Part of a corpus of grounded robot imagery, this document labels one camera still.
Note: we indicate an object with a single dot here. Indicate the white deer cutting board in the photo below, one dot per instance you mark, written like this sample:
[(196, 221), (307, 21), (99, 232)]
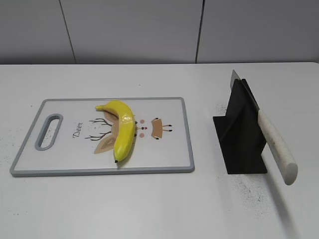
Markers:
[(69, 137)]

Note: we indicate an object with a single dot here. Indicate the black knife stand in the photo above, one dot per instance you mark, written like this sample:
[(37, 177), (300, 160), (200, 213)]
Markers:
[(240, 137)]

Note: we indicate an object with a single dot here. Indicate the yellow plastic banana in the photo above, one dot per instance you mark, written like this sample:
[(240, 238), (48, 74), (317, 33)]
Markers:
[(127, 127)]

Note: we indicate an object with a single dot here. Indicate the white-handled kitchen knife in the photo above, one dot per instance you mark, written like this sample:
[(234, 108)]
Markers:
[(279, 149)]

